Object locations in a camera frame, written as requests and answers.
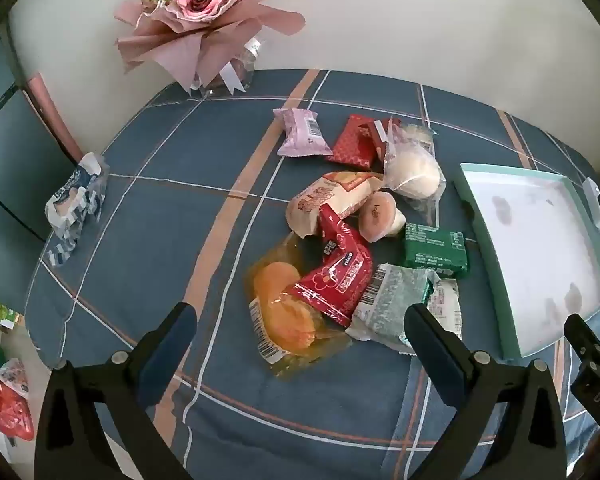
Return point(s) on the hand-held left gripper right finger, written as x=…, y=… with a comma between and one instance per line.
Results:
x=430, y=355

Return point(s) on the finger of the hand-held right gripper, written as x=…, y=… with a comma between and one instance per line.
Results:
x=582, y=337

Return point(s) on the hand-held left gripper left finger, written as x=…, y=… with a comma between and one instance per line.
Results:
x=167, y=355

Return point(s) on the white printed snack packet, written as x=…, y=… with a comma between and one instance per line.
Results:
x=447, y=305

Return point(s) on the grey-green snack packet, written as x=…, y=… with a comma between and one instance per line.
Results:
x=387, y=305

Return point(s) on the mint green shallow box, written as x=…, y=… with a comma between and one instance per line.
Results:
x=535, y=250

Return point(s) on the dark green snack packet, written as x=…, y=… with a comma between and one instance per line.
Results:
x=435, y=250

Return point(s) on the clear packet of yellow cakes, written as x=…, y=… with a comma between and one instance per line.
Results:
x=280, y=315

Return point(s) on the red flower-print wafer packet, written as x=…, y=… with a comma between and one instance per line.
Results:
x=337, y=272

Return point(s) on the pink round pastry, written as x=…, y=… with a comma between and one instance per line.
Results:
x=377, y=217

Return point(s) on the clear-wrapped white bun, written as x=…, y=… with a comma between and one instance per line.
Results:
x=412, y=172

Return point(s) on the orange bread packet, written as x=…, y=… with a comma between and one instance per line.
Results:
x=315, y=200

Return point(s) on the red patterned snack packet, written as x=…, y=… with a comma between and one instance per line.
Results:
x=352, y=147

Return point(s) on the dark red small box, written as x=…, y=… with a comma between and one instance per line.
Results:
x=380, y=135

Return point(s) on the pink snack packet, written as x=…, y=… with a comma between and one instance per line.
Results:
x=302, y=132

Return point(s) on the white power strip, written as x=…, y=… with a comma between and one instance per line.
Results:
x=592, y=200

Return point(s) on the blue plaid bedsheet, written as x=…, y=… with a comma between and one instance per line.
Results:
x=180, y=210

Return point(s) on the red plastic bag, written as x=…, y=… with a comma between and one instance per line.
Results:
x=10, y=415

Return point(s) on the blue white tissue packet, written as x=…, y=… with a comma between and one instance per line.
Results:
x=75, y=200

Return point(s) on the dark teal panel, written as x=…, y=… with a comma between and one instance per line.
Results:
x=10, y=160

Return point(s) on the clear glass vase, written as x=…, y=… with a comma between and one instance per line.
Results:
x=250, y=62

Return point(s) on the pink flower bouquet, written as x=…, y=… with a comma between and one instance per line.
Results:
x=200, y=5

